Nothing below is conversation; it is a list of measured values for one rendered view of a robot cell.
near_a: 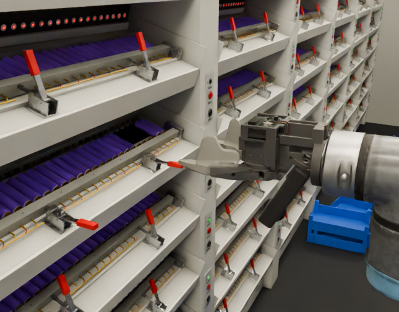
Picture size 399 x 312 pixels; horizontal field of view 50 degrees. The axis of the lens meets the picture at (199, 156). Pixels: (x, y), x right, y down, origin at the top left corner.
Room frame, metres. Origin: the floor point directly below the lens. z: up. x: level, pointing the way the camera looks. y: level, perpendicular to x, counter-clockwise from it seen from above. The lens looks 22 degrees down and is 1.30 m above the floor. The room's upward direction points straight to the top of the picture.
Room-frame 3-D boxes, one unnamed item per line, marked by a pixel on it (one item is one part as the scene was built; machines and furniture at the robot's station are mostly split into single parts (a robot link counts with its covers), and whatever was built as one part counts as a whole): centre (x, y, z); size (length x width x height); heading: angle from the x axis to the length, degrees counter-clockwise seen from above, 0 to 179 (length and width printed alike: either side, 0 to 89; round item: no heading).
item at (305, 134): (0.58, -0.12, 1.08); 0.12 x 0.08 x 0.09; 62
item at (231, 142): (0.67, -0.06, 1.07); 0.09 x 0.03 x 0.06; 39
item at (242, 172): (0.58, -0.06, 1.05); 0.09 x 0.05 x 0.02; 86
